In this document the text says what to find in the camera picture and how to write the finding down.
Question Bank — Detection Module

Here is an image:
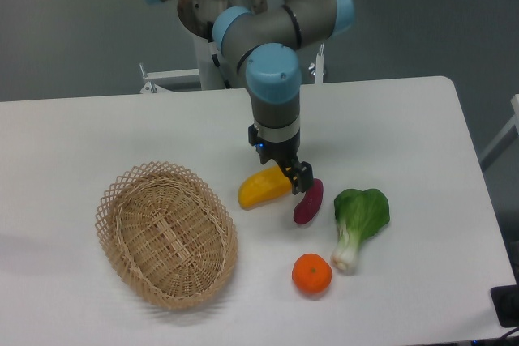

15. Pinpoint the woven wicker basket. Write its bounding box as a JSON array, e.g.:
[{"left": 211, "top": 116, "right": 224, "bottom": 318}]
[{"left": 95, "top": 162, "right": 238, "bottom": 310}]

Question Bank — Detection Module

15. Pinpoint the black device at table edge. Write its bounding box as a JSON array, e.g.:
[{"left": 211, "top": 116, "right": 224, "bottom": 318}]
[{"left": 490, "top": 284, "right": 518, "bottom": 328}]

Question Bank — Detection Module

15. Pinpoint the yellow mango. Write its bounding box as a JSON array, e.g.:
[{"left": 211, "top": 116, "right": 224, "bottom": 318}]
[{"left": 238, "top": 166, "right": 292, "bottom": 209}]

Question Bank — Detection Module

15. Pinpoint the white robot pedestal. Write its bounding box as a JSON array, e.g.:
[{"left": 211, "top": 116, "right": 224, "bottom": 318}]
[{"left": 147, "top": 0, "right": 331, "bottom": 90}]

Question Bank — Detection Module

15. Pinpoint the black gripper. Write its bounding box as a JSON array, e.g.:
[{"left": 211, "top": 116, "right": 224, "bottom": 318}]
[{"left": 248, "top": 125, "right": 314, "bottom": 195}]

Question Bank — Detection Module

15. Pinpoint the orange mandarin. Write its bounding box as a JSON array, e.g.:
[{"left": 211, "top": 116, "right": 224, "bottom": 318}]
[{"left": 292, "top": 253, "right": 332, "bottom": 294}]

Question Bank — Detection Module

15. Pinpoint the green bok choy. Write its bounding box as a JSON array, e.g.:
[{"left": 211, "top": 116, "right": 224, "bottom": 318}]
[{"left": 331, "top": 189, "right": 390, "bottom": 274}]

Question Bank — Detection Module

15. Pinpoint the white frame at right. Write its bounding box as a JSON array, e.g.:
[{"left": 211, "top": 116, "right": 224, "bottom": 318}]
[{"left": 478, "top": 94, "right": 518, "bottom": 172}]

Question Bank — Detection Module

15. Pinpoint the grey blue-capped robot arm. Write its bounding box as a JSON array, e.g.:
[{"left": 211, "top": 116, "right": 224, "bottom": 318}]
[{"left": 147, "top": 0, "right": 354, "bottom": 194}]

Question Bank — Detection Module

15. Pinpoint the purple sweet potato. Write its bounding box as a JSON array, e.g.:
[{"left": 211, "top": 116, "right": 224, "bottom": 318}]
[{"left": 293, "top": 178, "right": 324, "bottom": 225}]

